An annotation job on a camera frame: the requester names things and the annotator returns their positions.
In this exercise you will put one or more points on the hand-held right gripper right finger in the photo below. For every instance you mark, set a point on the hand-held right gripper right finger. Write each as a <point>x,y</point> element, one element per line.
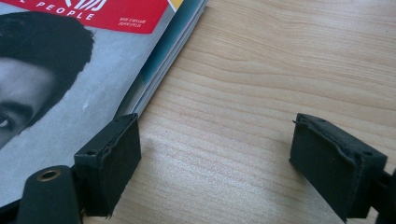
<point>327,168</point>

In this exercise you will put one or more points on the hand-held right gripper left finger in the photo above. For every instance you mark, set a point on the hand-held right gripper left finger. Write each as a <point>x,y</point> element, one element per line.
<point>107,168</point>

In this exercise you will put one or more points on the magazine with face cover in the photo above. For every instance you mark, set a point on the magazine with face cover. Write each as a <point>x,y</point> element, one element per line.
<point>93,93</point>

